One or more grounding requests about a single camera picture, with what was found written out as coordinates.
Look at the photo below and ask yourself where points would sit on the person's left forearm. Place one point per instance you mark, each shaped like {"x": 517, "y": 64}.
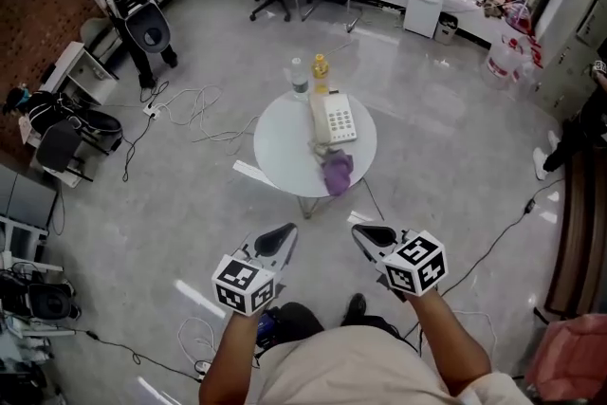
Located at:
{"x": 232, "y": 355}

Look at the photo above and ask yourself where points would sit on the yellow drink bottle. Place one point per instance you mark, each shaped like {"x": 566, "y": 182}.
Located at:
{"x": 320, "y": 73}

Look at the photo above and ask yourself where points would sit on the white flat strip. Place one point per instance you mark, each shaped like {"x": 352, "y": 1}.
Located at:
{"x": 251, "y": 173}

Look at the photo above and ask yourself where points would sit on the person's right forearm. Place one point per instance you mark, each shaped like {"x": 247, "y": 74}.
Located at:
{"x": 450, "y": 341}

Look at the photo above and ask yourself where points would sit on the black monitor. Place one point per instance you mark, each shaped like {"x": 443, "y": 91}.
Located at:
{"x": 28, "y": 204}

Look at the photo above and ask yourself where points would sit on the pink bag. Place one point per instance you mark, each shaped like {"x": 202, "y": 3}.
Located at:
{"x": 571, "y": 358}

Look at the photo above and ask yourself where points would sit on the round white table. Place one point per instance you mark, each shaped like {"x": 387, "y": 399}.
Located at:
{"x": 289, "y": 152}

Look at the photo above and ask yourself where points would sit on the clear floor water jug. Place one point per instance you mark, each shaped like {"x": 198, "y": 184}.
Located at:
{"x": 502, "y": 61}

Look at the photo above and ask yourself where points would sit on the person's beige shirt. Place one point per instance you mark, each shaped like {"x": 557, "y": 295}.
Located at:
{"x": 360, "y": 370}

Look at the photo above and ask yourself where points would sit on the purple cloth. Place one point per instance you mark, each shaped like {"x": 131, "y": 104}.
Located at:
{"x": 337, "y": 171}

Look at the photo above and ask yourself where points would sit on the person's black shoe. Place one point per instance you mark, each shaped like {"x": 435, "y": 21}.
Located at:
{"x": 296, "y": 322}
{"x": 355, "y": 304}

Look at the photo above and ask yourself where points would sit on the black backpack rig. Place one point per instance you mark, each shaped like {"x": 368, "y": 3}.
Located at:
{"x": 52, "y": 111}

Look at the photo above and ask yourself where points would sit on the white side table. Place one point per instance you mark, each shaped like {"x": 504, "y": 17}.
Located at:
{"x": 80, "y": 73}

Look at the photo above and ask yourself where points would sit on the brown wooden cabinet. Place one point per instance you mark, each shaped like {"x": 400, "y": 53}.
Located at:
{"x": 578, "y": 232}

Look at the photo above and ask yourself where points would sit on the grey waste bin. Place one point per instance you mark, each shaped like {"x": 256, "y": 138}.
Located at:
{"x": 446, "y": 28}

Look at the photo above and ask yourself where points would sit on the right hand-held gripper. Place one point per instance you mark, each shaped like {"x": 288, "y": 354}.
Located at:
{"x": 417, "y": 265}

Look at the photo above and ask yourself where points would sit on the white desk phone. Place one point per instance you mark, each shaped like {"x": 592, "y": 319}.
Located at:
{"x": 337, "y": 118}

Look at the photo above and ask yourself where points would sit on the black round speaker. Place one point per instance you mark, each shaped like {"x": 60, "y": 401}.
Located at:
{"x": 49, "y": 301}

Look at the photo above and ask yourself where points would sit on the clear water bottle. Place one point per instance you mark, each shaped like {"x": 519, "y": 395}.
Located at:
{"x": 299, "y": 83}

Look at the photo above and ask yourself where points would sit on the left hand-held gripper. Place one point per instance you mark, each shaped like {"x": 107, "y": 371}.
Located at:
{"x": 244, "y": 282}

